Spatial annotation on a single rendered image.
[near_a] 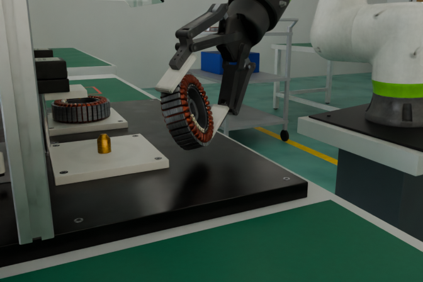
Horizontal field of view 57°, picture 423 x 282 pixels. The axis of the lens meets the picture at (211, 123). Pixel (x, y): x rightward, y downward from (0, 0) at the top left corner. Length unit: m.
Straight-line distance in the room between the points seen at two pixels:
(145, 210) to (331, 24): 0.66
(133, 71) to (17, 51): 5.75
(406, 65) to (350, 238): 0.51
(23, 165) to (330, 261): 0.30
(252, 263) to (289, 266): 0.03
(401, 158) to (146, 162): 0.46
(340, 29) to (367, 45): 0.07
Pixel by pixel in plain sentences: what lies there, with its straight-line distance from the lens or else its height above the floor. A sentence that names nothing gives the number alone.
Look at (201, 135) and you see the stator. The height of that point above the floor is 0.81.
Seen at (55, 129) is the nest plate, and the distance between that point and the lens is 0.76.
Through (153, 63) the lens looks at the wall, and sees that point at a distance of 6.18.
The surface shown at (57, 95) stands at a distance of 0.54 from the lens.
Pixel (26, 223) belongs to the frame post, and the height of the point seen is 0.79.
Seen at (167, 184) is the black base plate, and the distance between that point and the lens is 0.50.
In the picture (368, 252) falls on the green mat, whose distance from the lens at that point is 0.43.
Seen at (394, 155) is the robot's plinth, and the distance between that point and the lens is 0.79.
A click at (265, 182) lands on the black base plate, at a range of 0.51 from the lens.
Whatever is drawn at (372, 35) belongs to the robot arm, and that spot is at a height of 0.94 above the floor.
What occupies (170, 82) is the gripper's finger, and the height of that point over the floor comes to 0.89.
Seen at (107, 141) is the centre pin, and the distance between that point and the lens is 0.59.
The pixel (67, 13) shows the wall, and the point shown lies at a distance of 5.92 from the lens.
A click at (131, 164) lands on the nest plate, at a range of 0.54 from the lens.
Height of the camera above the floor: 0.97
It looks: 14 degrees down
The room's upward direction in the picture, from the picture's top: straight up
